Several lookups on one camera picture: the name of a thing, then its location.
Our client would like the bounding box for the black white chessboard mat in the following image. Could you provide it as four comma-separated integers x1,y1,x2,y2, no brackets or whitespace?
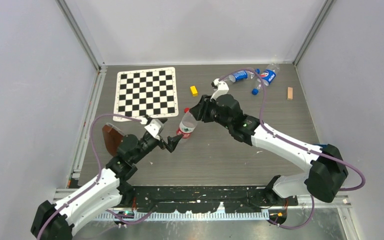
113,67,179,119

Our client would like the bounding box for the blue lego brick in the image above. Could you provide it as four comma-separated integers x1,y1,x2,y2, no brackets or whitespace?
313,143,328,148

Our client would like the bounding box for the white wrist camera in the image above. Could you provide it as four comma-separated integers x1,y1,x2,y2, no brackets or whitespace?
211,78,229,100
140,116,164,140

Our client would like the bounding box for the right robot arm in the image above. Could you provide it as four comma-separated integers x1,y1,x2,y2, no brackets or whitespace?
189,94,349,205

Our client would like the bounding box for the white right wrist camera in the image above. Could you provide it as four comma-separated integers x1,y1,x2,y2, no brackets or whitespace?
211,78,229,100

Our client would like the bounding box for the pepsi bottle blue cap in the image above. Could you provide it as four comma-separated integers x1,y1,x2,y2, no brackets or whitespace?
251,63,280,95

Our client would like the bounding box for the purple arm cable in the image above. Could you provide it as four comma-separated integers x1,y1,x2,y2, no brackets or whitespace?
220,68,367,230
36,113,155,240

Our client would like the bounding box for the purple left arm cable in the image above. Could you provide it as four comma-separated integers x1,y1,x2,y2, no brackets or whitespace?
36,113,155,240

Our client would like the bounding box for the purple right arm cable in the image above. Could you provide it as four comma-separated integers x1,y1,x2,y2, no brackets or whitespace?
220,68,367,230

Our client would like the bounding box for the brown wooden metronome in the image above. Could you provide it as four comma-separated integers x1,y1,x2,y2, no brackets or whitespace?
101,123,125,157

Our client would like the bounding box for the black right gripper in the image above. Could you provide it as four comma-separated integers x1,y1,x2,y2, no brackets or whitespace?
189,95,232,130

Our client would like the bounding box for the clear bottle blue label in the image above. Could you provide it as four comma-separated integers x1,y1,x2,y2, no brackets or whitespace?
227,68,261,83

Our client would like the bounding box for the yellow wooden block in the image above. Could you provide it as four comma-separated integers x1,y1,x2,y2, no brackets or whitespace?
190,85,199,97

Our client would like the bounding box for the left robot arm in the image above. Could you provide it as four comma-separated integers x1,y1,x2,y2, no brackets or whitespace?
30,115,183,240

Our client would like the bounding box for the clear bottle red label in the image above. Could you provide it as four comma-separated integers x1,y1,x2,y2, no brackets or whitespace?
176,111,198,139

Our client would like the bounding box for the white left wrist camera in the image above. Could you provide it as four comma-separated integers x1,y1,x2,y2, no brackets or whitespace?
140,116,164,140

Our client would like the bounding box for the slotted aluminium rail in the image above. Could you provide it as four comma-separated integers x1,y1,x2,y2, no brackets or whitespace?
52,188,352,222

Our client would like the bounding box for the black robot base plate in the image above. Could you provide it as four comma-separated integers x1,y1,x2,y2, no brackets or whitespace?
116,185,294,213

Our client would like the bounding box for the tan wooden block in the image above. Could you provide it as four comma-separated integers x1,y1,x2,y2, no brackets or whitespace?
287,87,294,100

